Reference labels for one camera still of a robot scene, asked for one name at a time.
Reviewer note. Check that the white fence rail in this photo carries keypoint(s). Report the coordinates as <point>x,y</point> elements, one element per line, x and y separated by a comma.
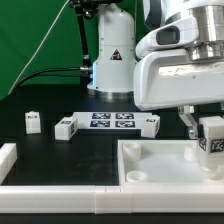
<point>8,156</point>
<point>100,200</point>

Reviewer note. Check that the white square table top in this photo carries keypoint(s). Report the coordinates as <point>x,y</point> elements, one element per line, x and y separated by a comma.
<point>163,162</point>

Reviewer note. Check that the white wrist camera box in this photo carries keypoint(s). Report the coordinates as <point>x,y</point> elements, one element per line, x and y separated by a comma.
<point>177,34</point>

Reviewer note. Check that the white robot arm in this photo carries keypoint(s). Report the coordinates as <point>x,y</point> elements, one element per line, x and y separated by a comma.
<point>113,71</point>

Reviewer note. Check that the white left fence rail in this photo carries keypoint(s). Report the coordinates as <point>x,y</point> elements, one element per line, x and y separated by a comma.
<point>8,156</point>

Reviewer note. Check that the white marker base plate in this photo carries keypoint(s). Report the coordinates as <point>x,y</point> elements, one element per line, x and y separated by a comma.
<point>110,120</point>

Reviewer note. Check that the white front fence rail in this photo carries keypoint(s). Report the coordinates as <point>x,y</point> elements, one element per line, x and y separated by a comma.
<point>100,200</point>

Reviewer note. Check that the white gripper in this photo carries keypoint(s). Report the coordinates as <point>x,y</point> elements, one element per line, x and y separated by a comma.
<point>166,79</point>

